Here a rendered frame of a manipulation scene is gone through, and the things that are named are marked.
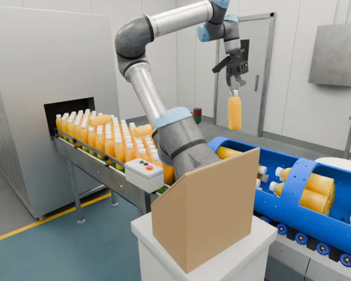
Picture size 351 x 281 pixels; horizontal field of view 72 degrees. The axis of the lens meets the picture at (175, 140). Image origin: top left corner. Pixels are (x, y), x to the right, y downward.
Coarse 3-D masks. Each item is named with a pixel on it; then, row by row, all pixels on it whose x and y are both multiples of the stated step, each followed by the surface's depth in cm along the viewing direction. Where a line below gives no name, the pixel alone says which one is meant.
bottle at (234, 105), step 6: (234, 96) 123; (228, 102) 124; (234, 102) 122; (240, 102) 123; (228, 108) 125; (234, 108) 123; (240, 108) 124; (228, 114) 127; (234, 114) 124; (240, 114) 125; (228, 120) 128; (234, 120) 126; (240, 120) 127; (228, 126) 130; (234, 126) 127; (240, 126) 128
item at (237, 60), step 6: (234, 54) 114; (240, 54) 112; (234, 60) 115; (240, 60) 113; (228, 66) 117; (234, 66) 114; (240, 66) 112; (246, 66) 116; (228, 72) 118; (234, 72) 117; (240, 72) 113; (246, 72) 117
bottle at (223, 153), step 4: (220, 148) 121; (224, 148) 120; (228, 148) 120; (216, 152) 121; (220, 152) 120; (224, 152) 118; (228, 152) 117; (232, 152) 116; (236, 152) 115; (240, 152) 115; (220, 156) 120; (224, 156) 118; (228, 156) 116
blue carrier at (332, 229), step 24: (216, 144) 117; (240, 144) 124; (312, 168) 90; (336, 168) 93; (264, 192) 96; (288, 192) 90; (336, 192) 102; (288, 216) 91; (312, 216) 84; (336, 216) 101; (336, 240) 82
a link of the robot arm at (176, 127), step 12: (180, 108) 71; (156, 120) 72; (168, 120) 69; (180, 120) 69; (192, 120) 71; (168, 132) 69; (180, 132) 67; (192, 132) 68; (168, 144) 69; (180, 144) 67
